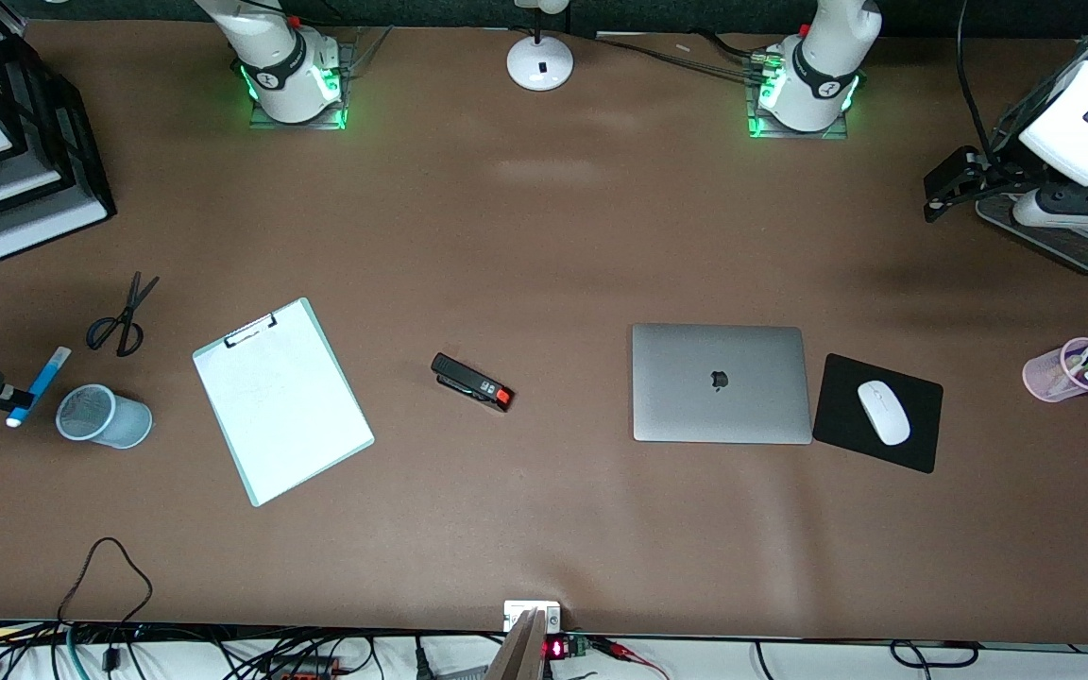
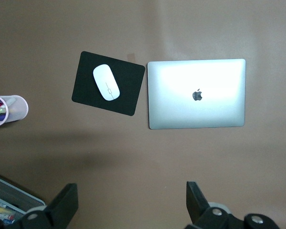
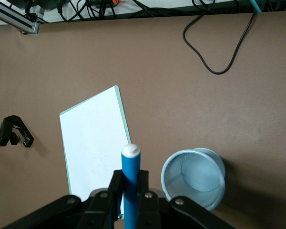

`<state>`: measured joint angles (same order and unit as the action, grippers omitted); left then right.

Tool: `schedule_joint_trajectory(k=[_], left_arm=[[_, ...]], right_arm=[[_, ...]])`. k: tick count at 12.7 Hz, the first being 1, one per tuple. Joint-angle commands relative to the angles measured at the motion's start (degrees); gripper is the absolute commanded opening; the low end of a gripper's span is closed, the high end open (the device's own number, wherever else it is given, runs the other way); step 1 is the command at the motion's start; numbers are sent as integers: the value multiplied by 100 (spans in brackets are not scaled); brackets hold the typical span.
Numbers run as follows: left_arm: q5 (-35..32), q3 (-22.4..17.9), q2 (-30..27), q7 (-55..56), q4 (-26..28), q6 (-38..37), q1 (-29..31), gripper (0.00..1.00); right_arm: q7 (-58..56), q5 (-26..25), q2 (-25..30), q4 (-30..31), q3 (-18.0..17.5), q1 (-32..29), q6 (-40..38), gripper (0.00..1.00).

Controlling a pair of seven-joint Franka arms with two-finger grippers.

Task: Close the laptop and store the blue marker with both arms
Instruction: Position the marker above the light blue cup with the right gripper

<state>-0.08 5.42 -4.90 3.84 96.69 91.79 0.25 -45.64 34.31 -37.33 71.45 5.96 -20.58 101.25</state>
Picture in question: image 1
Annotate blue marker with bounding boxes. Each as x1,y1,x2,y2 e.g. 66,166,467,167
6,347,73,429

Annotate silver laptop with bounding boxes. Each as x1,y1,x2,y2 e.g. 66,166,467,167
632,323,813,445

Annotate light blue mesh pen cup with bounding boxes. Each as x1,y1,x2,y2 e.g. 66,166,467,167
56,383,154,450

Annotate black blue scissors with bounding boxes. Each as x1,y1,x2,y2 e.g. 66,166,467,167
86,272,161,358

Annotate pink mesh pen cup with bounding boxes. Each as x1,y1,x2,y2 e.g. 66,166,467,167
1023,337,1088,404

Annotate black stacked document tray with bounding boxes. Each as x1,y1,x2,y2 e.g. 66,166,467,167
0,19,117,263

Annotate white computer mouse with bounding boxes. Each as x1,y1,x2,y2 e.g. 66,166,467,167
858,380,912,447

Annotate black mouse pad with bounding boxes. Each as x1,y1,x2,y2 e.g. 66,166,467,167
812,353,944,474

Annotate white paper sheet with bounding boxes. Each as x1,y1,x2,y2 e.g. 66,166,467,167
193,302,373,503

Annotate mint green clipboard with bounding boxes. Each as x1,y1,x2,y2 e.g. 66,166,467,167
192,297,376,508

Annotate white lamp base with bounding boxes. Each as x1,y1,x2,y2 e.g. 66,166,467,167
506,0,575,93

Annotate black stapler with red end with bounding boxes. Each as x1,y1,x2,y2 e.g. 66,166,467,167
431,353,515,413

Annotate small white box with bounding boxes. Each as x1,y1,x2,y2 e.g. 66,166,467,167
503,601,562,634

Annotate grey wire mesh tray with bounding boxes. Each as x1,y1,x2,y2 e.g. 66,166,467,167
976,194,1088,277

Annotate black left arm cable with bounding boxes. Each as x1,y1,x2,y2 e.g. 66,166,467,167
957,0,998,157

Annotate black looped cable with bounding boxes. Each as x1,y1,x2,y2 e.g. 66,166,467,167
58,536,153,653

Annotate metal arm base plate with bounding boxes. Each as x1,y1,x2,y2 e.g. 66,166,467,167
249,42,349,130
747,57,849,141

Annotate black braided cable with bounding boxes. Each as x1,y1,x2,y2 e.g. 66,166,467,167
591,31,762,78

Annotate black flat loop cable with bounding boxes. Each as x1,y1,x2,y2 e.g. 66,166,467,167
889,639,981,668

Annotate grey brown camera post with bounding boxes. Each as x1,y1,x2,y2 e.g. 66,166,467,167
485,609,550,680

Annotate red wires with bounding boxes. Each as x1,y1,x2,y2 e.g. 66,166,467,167
591,637,670,680

